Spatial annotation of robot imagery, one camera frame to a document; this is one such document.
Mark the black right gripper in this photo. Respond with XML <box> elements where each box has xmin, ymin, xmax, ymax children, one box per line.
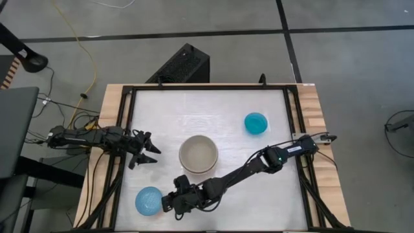
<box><xmin>160</xmin><ymin>174</ymin><xmax>204</xmax><ymax>215</ymax></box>

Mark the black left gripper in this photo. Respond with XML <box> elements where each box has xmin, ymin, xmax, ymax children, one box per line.
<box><xmin>124</xmin><ymin>128</ymin><xmax>162</xmax><ymax>170</ymax></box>

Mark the light blue textured bowl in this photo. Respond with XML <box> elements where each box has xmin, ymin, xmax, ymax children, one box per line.
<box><xmin>135</xmin><ymin>186</ymin><xmax>164</xmax><ymax>217</ymax></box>

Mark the grey bowl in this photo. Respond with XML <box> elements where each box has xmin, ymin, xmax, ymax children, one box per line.
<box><xmin>179</xmin><ymin>135</ymin><xmax>219</xmax><ymax>173</ymax></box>

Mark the small teal bowl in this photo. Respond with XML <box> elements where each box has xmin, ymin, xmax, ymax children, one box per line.
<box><xmin>244</xmin><ymin>112</ymin><xmax>269</xmax><ymax>135</ymax></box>

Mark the white table mat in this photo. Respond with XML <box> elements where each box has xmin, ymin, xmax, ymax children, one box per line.
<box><xmin>114</xmin><ymin>89</ymin><xmax>308</xmax><ymax>231</ymax></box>

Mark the black computer tower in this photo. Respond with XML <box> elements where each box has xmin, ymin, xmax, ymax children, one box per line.
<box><xmin>145</xmin><ymin>43</ymin><xmax>210</xmax><ymax>84</ymax></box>

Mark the dark low bench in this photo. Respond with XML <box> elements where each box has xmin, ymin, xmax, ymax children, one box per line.
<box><xmin>0</xmin><ymin>154</ymin><xmax>90</xmax><ymax>233</ymax></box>

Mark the grey desk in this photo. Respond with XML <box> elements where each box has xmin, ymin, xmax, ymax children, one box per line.
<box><xmin>0</xmin><ymin>86</ymin><xmax>40</xmax><ymax>181</ymax></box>

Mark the black stand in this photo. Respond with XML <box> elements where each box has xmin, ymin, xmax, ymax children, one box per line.
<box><xmin>0</xmin><ymin>22</ymin><xmax>49</xmax><ymax>74</ymax></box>

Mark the orange striped board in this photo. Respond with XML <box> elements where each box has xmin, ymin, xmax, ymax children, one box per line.
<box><xmin>0</xmin><ymin>57</ymin><xmax>21</xmax><ymax>91</ymax></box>

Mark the wooden table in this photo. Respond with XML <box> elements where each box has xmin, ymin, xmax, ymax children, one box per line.
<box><xmin>73</xmin><ymin>83</ymin><xmax>352</xmax><ymax>229</ymax></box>

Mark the black metal frame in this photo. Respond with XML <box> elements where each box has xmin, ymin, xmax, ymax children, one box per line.
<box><xmin>77</xmin><ymin>83</ymin><xmax>349</xmax><ymax>233</ymax></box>

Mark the yellow cable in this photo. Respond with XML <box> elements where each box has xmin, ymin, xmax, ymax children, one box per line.
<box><xmin>50</xmin><ymin>0</ymin><xmax>98</xmax><ymax>130</ymax></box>

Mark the black cable bundle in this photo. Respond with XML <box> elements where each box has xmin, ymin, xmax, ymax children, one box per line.
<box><xmin>24</xmin><ymin>66</ymin><xmax>101</xmax><ymax>146</ymax></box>

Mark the white cable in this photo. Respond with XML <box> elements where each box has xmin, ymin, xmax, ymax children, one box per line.
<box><xmin>93</xmin><ymin>0</ymin><xmax>136</xmax><ymax>10</ymax></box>

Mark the black looped cable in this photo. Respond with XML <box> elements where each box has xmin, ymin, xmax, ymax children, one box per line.
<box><xmin>384</xmin><ymin>109</ymin><xmax>414</xmax><ymax>155</ymax></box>

